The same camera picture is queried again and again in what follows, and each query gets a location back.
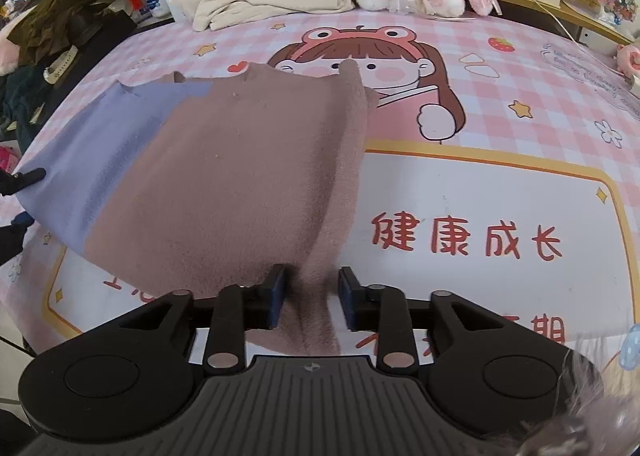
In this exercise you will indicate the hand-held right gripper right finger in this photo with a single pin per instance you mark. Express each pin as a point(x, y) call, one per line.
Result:
point(347, 298)

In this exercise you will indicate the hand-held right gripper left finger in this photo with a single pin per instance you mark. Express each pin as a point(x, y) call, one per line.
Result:
point(275, 296)

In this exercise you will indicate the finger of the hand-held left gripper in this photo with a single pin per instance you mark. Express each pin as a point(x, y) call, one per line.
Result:
point(22, 180)
point(12, 238)

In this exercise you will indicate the purple and mauve knit sweater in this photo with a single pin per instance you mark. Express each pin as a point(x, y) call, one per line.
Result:
point(225, 186)

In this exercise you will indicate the dark green cloth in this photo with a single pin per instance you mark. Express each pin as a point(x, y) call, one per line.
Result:
point(22, 101)

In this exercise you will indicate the white wristband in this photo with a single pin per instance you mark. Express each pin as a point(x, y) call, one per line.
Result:
point(62, 64)

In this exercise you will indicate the pink plush cushion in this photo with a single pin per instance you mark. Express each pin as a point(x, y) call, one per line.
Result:
point(7, 51)

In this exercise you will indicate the black side table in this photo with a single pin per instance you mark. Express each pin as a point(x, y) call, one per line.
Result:
point(107, 46)

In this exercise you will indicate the olive green cloth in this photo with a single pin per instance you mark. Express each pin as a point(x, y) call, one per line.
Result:
point(55, 16)

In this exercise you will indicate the pink pig toy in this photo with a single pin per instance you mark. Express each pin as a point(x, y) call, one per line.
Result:
point(629, 59)

